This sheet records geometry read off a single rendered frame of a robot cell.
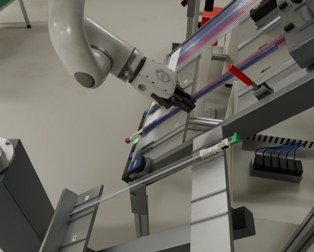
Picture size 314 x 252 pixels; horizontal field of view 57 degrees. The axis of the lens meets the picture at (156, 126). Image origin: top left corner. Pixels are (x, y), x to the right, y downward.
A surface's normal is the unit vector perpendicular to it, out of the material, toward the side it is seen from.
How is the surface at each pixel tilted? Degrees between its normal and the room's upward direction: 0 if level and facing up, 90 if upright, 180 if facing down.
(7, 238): 90
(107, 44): 37
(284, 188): 0
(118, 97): 0
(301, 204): 0
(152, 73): 32
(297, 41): 48
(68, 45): 75
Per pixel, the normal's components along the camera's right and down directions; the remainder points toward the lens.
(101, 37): 0.39, -0.25
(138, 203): -0.19, 0.69
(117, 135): 0.00, -0.71
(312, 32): -0.73, -0.58
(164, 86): 0.50, -0.48
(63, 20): -0.43, 0.08
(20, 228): 0.05, 0.70
